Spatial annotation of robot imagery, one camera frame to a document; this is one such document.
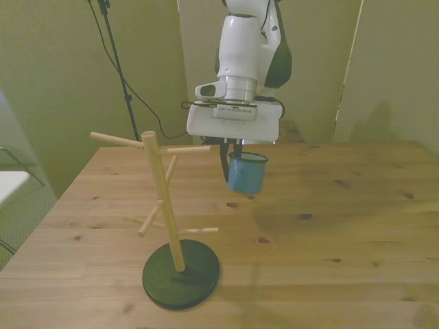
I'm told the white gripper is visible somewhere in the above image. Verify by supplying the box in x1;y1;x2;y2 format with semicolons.
186;101;283;184

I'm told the blue enamel mug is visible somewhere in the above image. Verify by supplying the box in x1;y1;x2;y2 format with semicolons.
226;152;270;197

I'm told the wooden mug tree black base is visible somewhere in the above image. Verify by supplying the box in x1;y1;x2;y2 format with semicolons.
90;131;221;311

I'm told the black tripod stand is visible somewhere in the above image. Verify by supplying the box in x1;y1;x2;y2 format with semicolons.
87;0;142;143

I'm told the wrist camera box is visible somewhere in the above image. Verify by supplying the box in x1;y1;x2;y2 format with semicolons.
180;98;260;122

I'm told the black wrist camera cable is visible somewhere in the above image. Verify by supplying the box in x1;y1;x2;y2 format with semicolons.
255;0;286;119

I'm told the black tripod cable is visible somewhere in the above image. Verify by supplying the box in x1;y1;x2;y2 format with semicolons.
88;0;189;140

